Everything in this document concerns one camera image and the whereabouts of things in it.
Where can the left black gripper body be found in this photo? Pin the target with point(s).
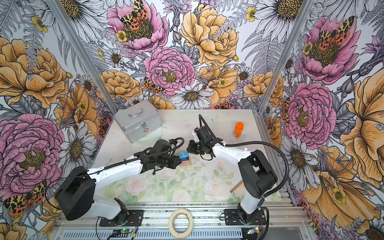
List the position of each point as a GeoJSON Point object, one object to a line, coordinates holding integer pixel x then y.
{"type": "Point", "coordinates": [167, 161]}

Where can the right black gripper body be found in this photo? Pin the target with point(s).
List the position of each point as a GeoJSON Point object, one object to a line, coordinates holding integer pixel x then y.
{"type": "Point", "coordinates": [196, 148]}

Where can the light blue triangular block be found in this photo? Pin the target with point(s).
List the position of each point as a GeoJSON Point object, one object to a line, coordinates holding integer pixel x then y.
{"type": "Point", "coordinates": [183, 155]}

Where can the long natural wood block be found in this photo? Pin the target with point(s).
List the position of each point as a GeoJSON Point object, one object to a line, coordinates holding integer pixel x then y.
{"type": "Point", "coordinates": [185, 163]}

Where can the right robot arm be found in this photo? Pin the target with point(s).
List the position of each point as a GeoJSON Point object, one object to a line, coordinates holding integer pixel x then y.
{"type": "Point", "coordinates": [257, 174]}

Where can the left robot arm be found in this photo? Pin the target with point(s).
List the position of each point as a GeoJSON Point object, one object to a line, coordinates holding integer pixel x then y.
{"type": "Point", "coordinates": [77, 194]}

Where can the orange plastic bottle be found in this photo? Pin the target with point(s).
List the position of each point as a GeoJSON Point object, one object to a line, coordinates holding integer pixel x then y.
{"type": "Point", "coordinates": [238, 129]}

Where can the silver metal case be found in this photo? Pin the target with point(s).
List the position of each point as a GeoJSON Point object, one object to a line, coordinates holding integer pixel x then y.
{"type": "Point", "coordinates": [138, 121]}

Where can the thin wood stick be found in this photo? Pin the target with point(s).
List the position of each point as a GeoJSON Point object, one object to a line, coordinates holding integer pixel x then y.
{"type": "Point", "coordinates": [236, 186]}

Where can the masking tape roll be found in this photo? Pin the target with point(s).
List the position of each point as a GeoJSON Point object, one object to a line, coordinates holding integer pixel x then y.
{"type": "Point", "coordinates": [181, 224]}

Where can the green circuit board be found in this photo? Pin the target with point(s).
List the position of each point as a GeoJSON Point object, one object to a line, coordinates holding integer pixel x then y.
{"type": "Point", "coordinates": [255, 230]}
{"type": "Point", "coordinates": [123, 233]}

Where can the right green circuit board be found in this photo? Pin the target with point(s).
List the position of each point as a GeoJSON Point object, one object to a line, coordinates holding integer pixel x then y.
{"type": "Point", "coordinates": [255, 230]}

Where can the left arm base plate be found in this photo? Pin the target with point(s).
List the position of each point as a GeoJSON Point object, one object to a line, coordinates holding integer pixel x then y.
{"type": "Point", "coordinates": [132, 217]}

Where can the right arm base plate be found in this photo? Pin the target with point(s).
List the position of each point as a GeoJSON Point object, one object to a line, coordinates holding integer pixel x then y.
{"type": "Point", "coordinates": [237, 217]}

